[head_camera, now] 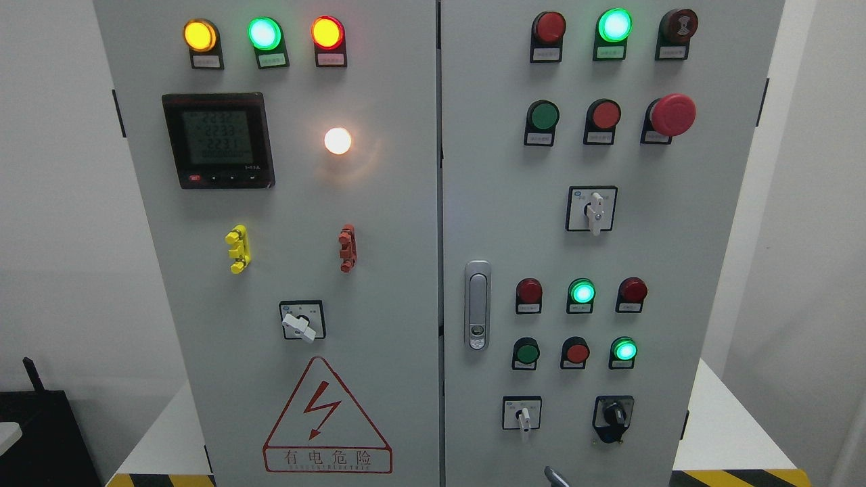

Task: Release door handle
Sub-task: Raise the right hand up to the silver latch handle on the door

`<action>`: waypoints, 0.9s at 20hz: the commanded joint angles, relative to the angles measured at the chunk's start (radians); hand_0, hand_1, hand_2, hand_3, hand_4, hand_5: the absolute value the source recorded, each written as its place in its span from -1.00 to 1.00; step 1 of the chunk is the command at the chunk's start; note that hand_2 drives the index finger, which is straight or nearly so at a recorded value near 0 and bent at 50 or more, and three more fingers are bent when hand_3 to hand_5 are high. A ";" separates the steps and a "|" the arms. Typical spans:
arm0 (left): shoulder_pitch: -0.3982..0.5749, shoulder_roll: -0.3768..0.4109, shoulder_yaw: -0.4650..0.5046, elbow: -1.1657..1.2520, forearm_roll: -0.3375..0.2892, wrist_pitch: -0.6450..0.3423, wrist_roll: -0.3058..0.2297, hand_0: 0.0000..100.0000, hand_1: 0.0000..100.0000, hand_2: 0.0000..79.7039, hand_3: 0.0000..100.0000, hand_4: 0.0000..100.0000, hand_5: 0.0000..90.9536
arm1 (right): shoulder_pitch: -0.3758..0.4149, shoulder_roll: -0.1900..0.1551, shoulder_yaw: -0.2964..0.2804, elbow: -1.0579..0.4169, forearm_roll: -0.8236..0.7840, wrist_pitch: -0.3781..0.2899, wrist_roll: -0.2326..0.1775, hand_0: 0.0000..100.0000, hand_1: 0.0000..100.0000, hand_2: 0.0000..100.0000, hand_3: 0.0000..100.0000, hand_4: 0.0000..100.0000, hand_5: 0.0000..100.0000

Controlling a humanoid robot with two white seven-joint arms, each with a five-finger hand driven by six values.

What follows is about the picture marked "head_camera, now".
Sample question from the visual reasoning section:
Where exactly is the grey right cabinet door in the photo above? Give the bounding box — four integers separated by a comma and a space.
440, 1, 783, 486

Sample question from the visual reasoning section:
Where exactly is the yellow terminal block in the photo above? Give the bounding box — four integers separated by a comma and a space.
225, 224, 251, 275

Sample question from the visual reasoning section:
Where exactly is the white rotary switch upper right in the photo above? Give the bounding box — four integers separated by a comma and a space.
565, 185, 618, 235

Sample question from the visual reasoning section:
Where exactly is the black box with antenna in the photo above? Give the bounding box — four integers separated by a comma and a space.
1, 357, 100, 486

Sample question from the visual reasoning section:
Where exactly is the grey cabinet door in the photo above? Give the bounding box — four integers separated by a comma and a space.
95, 1, 442, 486
440, 1, 783, 486

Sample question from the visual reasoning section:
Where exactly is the red push button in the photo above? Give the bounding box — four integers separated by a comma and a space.
560, 336, 591, 370
583, 99, 622, 145

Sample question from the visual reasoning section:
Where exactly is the dark red buzzer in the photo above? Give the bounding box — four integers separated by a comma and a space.
655, 8, 699, 61

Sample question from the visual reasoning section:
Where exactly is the grey left cabinet door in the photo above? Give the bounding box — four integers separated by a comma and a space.
95, 1, 442, 486

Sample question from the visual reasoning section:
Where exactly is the red push button upper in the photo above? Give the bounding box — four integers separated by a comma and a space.
583, 99, 622, 145

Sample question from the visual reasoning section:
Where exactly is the red push button lower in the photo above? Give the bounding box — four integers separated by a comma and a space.
560, 336, 591, 370

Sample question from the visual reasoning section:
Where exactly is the yellow indicator lamp top left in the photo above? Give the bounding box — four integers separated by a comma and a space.
183, 18, 225, 69

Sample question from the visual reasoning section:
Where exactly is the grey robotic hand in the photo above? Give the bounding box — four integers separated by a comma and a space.
544, 466, 571, 487

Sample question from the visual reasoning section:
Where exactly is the green lit lamp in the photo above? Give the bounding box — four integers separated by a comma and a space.
593, 8, 632, 62
566, 277, 596, 314

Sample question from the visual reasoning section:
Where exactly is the black selector knob switch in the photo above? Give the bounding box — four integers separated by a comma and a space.
593, 395, 635, 444

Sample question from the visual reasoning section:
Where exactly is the green lit lamp top right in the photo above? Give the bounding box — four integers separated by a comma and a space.
593, 8, 632, 62

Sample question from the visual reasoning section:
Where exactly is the green indicator lamp left door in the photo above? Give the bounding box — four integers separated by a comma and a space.
247, 16, 290, 69

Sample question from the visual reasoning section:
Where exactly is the white lit indicator lamp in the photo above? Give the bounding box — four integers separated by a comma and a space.
323, 126, 352, 155

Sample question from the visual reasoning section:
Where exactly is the white rotary switch lower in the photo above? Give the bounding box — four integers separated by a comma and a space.
502, 395, 543, 442

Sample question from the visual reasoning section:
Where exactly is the green push button upper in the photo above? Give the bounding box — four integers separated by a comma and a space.
524, 99, 560, 147

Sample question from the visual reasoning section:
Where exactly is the red indicator lamp middle right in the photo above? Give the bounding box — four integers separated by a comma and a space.
615, 277, 647, 314

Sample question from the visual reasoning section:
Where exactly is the green lit push button lower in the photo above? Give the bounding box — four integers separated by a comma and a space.
608, 336, 638, 370

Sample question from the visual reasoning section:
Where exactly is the white platform with hazard stripes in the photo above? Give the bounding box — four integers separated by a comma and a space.
108, 363, 811, 486

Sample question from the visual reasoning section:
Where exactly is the silver door handle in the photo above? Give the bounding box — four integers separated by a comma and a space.
464, 260, 492, 350

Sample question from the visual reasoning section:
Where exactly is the red terminal block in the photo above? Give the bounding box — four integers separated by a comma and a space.
338, 224, 358, 273

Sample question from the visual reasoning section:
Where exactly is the red indicator lamp top right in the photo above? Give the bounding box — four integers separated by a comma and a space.
530, 10, 567, 64

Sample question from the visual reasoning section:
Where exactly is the green lit lamp middle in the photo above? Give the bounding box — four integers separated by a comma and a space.
566, 277, 596, 314

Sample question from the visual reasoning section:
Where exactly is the white rotary switch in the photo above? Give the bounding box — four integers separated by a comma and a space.
565, 185, 618, 235
502, 395, 543, 442

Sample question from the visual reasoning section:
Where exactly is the white rotary switch left door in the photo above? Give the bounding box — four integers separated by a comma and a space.
279, 300, 327, 344

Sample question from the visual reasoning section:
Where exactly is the red electric hazard warning sticker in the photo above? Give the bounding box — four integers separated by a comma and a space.
262, 356, 393, 474

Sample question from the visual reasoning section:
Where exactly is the red indicator lamp middle left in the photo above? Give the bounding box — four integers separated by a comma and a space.
516, 277, 543, 315

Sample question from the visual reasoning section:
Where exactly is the black digital power meter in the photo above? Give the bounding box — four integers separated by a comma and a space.
162, 92, 275, 190

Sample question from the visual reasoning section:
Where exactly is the red emergency stop button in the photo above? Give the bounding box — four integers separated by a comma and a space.
640, 93, 697, 145

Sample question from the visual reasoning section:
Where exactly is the red lit indicator lamp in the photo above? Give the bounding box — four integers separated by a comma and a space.
311, 16, 348, 68

